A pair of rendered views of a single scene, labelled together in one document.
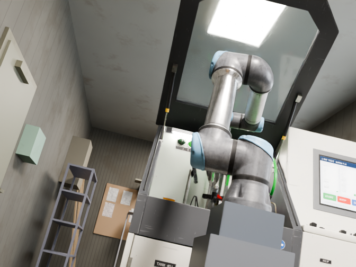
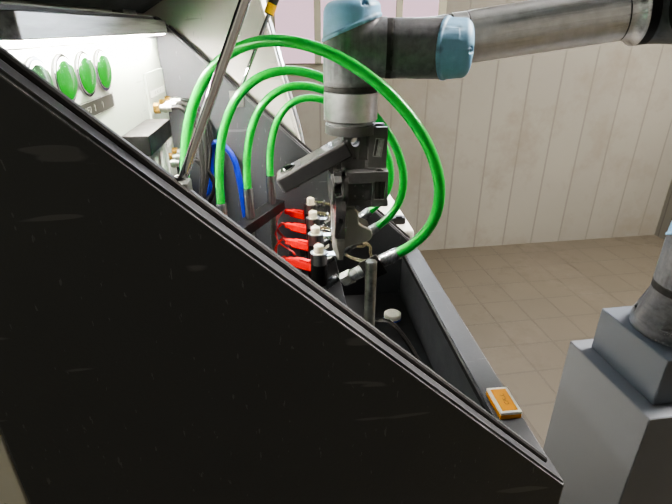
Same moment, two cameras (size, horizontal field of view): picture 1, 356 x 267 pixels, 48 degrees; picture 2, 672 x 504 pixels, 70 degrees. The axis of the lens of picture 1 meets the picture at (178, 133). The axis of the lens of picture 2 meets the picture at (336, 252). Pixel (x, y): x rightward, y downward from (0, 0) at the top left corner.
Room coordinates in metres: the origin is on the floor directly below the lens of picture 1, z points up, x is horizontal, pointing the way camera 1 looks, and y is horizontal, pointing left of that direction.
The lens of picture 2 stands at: (1.93, 0.47, 1.43)
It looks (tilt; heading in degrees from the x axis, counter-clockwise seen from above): 25 degrees down; 266
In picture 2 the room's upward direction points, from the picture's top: straight up
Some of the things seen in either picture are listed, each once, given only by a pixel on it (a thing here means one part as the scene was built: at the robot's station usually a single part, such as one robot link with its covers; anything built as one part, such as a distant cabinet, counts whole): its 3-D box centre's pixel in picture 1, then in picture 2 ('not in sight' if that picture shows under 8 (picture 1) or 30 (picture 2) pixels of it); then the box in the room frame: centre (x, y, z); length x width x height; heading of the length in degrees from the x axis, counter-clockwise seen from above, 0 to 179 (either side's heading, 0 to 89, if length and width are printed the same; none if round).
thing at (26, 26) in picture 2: (217, 140); (110, 27); (2.16, -0.23, 1.43); 0.54 x 0.03 x 0.02; 91
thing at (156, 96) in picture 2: not in sight; (174, 155); (2.17, -0.47, 1.20); 0.13 x 0.03 x 0.31; 91
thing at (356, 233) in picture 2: (211, 176); (352, 235); (1.85, -0.20, 1.14); 0.06 x 0.03 x 0.09; 1
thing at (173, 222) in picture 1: (216, 232); (446, 355); (1.66, -0.24, 0.87); 0.62 x 0.04 x 0.16; 91
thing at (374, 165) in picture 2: not in sight; (355, 165); (1.84, -0.21, 1.25); 0.09 x 0.08 x 0.12; 1
